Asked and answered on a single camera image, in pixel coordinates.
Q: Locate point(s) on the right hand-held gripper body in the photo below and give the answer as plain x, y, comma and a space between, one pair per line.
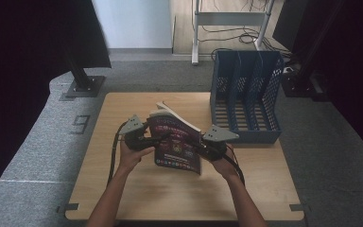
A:
217, 142

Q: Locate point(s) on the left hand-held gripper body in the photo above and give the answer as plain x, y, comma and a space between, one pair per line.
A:
134, 135

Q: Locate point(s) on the purple cover magazine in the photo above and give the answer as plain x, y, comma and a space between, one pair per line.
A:
176, 151

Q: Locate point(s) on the person's left hand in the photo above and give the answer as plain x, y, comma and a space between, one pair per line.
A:
132, 157

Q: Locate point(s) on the person's right hand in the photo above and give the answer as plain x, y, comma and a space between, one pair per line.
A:
223, 165

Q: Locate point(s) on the blue plastic file rack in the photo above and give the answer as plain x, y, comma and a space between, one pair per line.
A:
245, 135

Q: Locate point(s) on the black curtain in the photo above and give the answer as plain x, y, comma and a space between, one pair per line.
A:
28, 47

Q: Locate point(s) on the black post with base plate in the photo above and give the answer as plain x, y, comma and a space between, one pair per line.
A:
83, 85
299, 85

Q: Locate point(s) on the white metal stand frame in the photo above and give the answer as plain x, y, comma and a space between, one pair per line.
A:
196, 38

